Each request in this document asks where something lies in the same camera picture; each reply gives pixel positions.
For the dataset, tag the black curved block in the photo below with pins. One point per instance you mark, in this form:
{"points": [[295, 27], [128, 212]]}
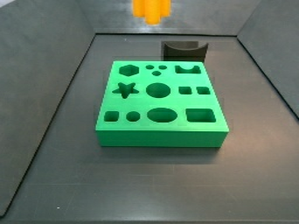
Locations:
{"points": [[183, 51]]}

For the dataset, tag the orange three prong object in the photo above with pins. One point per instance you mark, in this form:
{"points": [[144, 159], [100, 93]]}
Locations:
{"points": [[151, 10]]}

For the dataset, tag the green shape sorter block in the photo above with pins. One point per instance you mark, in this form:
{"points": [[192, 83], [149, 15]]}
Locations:
{"points": [[160, 104]]}

